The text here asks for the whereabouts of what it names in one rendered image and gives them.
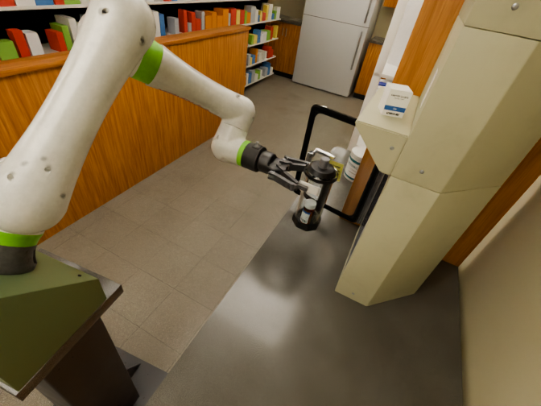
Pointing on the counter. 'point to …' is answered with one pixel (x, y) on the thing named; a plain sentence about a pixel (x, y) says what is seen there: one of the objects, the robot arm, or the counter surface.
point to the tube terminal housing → (449, 160)
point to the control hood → (386, 132)
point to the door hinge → (370, 197)
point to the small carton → (394, 100)
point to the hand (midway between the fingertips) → (316, 181)
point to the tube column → (504, 16)
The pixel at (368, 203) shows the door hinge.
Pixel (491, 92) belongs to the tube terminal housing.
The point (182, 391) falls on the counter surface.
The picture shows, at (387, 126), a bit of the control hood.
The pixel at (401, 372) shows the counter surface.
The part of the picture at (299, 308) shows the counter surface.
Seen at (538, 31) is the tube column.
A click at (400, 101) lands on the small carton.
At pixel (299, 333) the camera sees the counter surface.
